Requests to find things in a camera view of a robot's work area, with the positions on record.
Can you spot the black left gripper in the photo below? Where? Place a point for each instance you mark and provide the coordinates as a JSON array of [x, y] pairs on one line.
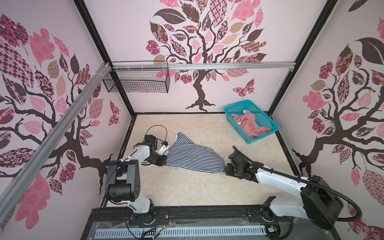
[[161, 162]]

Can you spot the black corner frame post right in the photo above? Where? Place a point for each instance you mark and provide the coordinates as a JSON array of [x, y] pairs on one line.
[[312, 37]]

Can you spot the blue white striped tank top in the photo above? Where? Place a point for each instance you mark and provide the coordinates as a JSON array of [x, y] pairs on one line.
[[185, 154]]

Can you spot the black wire mesh basket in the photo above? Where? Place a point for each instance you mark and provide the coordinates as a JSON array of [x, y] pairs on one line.
[[138, 77]]

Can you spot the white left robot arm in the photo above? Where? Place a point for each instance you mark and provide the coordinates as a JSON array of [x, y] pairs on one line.
[[123, 185]]

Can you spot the black corner frame post left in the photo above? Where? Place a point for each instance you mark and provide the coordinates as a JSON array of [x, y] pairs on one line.
[[87, 19]]

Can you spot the aluminium rail back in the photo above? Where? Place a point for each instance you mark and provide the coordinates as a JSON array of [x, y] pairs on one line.
[[211, 66]]

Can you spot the black corner frame post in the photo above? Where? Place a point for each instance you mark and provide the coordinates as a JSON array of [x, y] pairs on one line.
[[312, 37], [87, 19]]

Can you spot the teal plastic basket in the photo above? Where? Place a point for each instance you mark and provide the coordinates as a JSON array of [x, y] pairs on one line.
[[262, 119]]

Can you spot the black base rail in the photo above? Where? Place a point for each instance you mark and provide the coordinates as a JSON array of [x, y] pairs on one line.
[[178, 214]]

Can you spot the aluminium rail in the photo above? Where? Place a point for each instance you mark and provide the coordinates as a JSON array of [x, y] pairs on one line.
[[211, 66], [23, 180]]

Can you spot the aluminium rail left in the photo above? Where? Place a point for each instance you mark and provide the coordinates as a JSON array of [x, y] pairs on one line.
[[23, 180]]

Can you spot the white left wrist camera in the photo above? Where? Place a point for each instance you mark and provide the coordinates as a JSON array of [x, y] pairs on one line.
[[163, 148]]

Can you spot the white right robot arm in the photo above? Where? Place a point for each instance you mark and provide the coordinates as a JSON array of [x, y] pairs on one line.
[[315, 200]]

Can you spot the white slotted cable duct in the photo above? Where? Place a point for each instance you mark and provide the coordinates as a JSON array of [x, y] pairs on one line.
[[179, 232]]

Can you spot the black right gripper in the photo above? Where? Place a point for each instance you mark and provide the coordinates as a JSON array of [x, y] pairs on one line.
[[227, 169]]

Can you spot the red white striped tank top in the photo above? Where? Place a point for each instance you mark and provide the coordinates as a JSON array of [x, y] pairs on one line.
[[247, 122]]

